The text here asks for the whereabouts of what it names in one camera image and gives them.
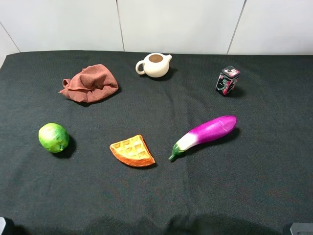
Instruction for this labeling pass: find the green lime fruit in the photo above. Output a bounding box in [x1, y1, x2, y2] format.
[38, 123, 69, 153]

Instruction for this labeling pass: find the grey robot base corner left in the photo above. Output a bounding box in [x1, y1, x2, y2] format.
[0, 217, 15, 235]

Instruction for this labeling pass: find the grey robot base corner right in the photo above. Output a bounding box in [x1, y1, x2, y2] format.
[282, 223, 313, 235]

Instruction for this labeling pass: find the orange waffle slice toy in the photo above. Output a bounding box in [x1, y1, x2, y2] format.
[110, 135, 156, 167]

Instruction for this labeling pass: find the cream ceramic teapot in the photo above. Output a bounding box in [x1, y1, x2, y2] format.
[135, 53, 172, 78]

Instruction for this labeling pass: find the purple toy eggplant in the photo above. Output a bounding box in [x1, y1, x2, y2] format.
[169, 116, 237, 161]

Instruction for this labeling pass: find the crumpled brown cloth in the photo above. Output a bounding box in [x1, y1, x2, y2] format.
[59, 64, 119, 103]

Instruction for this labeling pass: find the black floral tin box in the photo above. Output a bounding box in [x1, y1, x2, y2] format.
[215, 66, 241, 96]

